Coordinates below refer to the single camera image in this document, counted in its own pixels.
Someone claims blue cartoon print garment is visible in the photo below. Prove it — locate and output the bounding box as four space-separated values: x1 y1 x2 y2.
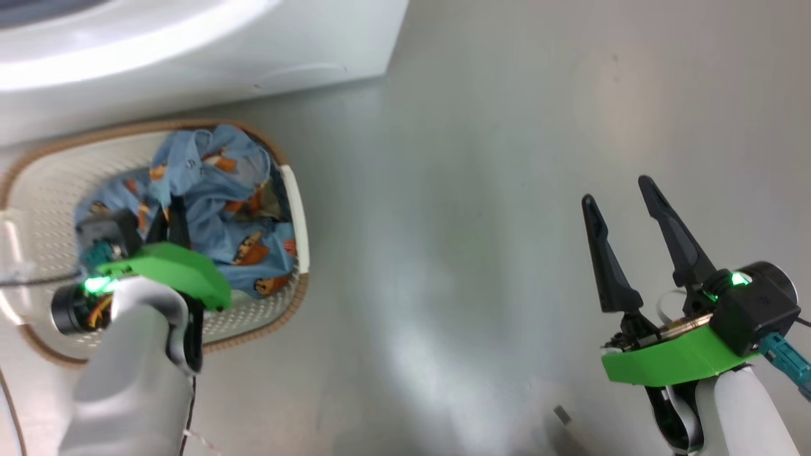
75 125 274 254
206 190 299 299

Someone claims teal cable connector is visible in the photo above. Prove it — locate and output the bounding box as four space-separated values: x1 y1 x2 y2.
82 244 116 268
757 332 811 403

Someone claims teal left cable connector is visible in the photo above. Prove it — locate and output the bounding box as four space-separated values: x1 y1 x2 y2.
82 244 116 268

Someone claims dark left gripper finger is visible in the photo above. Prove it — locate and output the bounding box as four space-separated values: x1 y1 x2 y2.
147 206 169 245
168 197 191 248

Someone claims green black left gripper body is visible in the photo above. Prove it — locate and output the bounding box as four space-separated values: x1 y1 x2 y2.
95 243 233 312

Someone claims white washing machine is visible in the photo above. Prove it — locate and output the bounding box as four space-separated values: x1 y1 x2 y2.
0 0 410 148

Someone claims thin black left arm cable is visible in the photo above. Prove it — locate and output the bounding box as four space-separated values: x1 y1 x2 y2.
179 374 198 456

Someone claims cream perforated laundry basket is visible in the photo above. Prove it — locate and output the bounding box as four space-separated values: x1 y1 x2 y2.
0 119 311 368

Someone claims teal right cable connector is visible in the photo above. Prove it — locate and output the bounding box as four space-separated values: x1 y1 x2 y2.
757 332 811 403

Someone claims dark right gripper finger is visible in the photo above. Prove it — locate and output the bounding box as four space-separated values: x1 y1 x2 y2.
637 175 720 289
581 194 644 314

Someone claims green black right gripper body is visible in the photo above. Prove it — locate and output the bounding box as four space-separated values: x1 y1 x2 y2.
601 290 762 388

